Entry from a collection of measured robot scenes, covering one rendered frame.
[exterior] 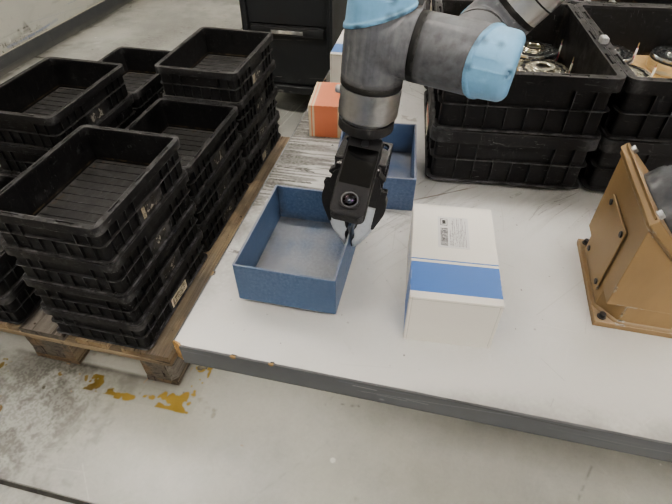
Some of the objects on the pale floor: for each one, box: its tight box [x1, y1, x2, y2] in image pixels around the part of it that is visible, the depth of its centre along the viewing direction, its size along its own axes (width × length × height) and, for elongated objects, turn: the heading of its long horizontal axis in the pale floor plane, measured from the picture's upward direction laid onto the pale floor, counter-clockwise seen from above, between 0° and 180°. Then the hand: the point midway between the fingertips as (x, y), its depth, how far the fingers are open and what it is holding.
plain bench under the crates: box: [172, 70, 672, 463], centre depth 136 cm, size 160×160×70 cm
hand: (349, 241), depth 74 cm, fingers closed, pressing on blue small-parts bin
